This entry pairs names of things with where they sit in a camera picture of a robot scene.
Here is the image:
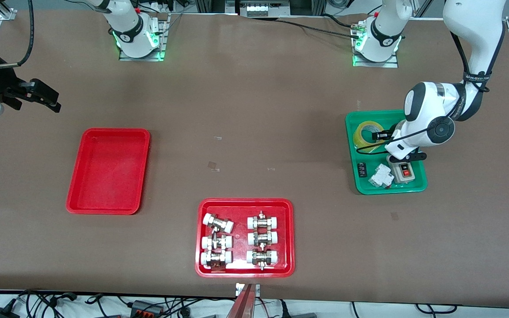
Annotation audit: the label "green plastic tray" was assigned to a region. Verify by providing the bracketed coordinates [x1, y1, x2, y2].
[345, 109, 428, 195]

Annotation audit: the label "grey orange connector box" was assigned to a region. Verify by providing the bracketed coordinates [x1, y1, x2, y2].
[130, 300, 163, 317]

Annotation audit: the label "reddish metal pole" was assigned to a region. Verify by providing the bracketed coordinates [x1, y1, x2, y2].
[226, 285, 255, 318]

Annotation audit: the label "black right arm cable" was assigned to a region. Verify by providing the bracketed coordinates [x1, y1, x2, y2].
[0, 0, 34, 69]

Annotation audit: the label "grey power strip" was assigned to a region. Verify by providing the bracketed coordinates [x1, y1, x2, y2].
[237, 0, 291, 18]

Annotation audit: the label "red tray holding valves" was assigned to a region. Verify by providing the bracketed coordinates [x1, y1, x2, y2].
[195, 198, 295, 278]

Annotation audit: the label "empty red plastic tray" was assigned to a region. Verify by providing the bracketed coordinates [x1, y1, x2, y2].
[65, 128, 151, 216]

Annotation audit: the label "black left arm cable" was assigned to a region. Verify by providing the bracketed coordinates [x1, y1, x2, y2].
[355, 30, 502, 155]

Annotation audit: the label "white circuit breaker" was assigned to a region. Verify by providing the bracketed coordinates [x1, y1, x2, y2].
[368, 163, 394, 189]

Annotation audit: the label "long black table cable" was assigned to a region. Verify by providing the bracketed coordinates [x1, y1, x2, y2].
[277, 19, 357, 37]

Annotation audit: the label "grey push-button switch box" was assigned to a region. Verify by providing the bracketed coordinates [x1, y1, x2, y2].
[391, 161, 415, 184]

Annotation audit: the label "yellow tape roll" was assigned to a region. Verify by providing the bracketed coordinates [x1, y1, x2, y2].
[353, 120, 387, 153]

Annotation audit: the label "aluminium left arm base plate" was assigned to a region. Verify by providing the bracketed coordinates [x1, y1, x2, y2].
[352, 24, 400, 68]

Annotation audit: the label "small metal bracket plate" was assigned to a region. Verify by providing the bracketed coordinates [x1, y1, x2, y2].
[236, 283, 261, 297]

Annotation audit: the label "tilted metal valve white caps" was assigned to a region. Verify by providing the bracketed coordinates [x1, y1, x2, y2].
[202, 213, 235, 234]

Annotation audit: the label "black floor plug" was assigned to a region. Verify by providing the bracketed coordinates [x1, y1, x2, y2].
[277, 300, 318, 318]

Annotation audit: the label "aluminium right arm base plate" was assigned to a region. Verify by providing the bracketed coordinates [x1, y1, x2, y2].
[119, 13, 169, 62]

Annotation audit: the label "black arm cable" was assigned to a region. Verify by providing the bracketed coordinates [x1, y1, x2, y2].
[355, 30, 502, 155]
[0, 0, 34, 69]

